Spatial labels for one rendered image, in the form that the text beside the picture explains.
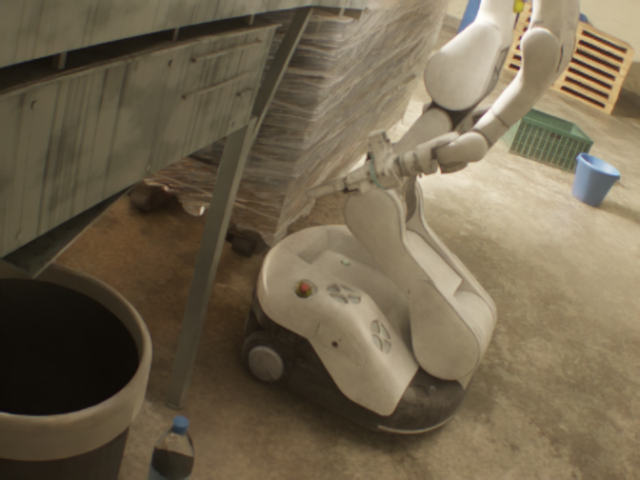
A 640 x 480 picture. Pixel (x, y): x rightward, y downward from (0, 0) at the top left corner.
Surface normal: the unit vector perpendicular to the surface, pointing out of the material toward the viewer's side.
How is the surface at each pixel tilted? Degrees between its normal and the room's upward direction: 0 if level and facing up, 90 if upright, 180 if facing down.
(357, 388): 90
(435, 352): 90
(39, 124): 90
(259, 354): 90
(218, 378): 0
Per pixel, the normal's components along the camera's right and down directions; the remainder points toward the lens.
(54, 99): 0.90, 0.39
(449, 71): -0.43, 0.29
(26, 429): 0.29, 0.53
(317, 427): 0.29, -0.84
